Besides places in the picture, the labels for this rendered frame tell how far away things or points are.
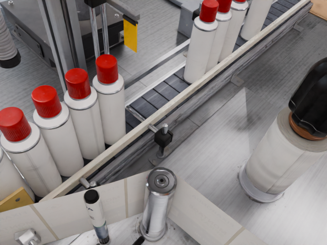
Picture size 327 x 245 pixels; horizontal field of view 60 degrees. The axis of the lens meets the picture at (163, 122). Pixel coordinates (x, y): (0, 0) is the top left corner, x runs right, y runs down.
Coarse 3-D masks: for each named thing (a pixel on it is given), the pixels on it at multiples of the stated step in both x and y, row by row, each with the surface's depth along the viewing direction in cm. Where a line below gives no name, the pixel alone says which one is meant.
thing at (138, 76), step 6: (186, 42) 67; (174, 48) 65; (180, 48) 66; (186, 48) 67; (168, 54) 64; (174, 54) 65; (156, 60) 62; (162, 60) 62; (168, 60) 64; (150, 66) 61; (156, 66) 62; (138, 72) 60; (144, 72) 60; (150, 72) 62; (132, 78) 58; (138, 78) 59; (126, 84) 57; (132, 84) 59; (12, 162) 46
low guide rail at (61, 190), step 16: (304, 0) 94; (288, 16) 89; (240, 48) 75; (224, 64) 71; (208, 80) 69; (176, 96) 63; (160, 112) 60; (144, 128) 57; (96, 160) 52; (80, 176) 49; (64, 192) 48
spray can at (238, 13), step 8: (232, 0) 64; (240, 0) 63; (232, 8) 64; (240, 8) 63; (232, 16) 65; (240, 16) 65; (232, 24) 66; (240, 24) 67; (232, 32) 68; (224, 40) 70; (232, 40) 70; (224, 48) 72; (232, 48) 73; (224, 56) 74
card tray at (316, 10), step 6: (312, 0) 110; (318, 0) 111; (324, 0) 111; (312, 6) 108; (318, 6) 108; (324, 6) 108; (312, 12) 105; (318, 12) 106; (324, 12) 106; (324, 18) 103
